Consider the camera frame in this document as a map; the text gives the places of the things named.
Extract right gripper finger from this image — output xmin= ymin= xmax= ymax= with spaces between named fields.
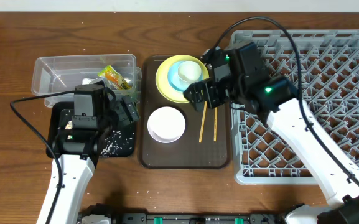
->
xmin=207 ymin=82 xmax=232 ymax=109
xmin=183 ymin=79 xmax=212 ymax=111

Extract white tissue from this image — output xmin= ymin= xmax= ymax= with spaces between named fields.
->
xmin=82 ymin=78 xmax=96 ymax=85

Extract rice grains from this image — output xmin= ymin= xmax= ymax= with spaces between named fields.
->
xmin=100 ymin=130 xmax=135 ymax=157

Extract green orange snack wrapper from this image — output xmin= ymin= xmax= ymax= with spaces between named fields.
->
xmin=98 ymin=65 xmax=132 ymax=90

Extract white bowl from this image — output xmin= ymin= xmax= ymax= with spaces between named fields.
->
xmin=147 ymin=106 xmax=186 ymax=144

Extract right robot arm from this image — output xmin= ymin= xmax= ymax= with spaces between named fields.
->
xmin=184 ymin=41 xmax=359 ymax=223

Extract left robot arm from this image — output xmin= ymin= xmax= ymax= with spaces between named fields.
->
xmin=37 ymin=82 xmax=139 ymax=223

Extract grey dishwasher rack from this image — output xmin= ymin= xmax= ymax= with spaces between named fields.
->
xmin=231 ymin=30 xmax=359 ymax=185

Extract white cup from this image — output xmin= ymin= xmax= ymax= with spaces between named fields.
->
xmin=178 ymin=61 xmax=202 ymax=85

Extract light blue bowl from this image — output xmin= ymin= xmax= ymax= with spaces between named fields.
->
xmin=167 ymin=61 xmax=189 ymax=91

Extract left wooden chopstick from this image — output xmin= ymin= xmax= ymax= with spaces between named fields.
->
xmin=198 ymin=101 xmax=207 ymax=143

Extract black rectangular tray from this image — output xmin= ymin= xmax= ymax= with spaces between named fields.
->
xmin=48 ymin=102 xmax=137 ymax=157

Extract yellow plate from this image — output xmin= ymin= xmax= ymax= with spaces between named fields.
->
xmin=156 ymin=55 xmax=209 ymax=103

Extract clear plastic bin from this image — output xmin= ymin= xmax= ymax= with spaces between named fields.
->
xmin=32 ymin=54 xmax=142 ymax=101

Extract dark brown serving tray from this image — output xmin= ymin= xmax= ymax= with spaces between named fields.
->
xmin=138 ymin=55 xmax=231 ymax=169

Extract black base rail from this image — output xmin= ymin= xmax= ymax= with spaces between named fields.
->
xmin=75 ymin=203 xmax=285 ymax=224

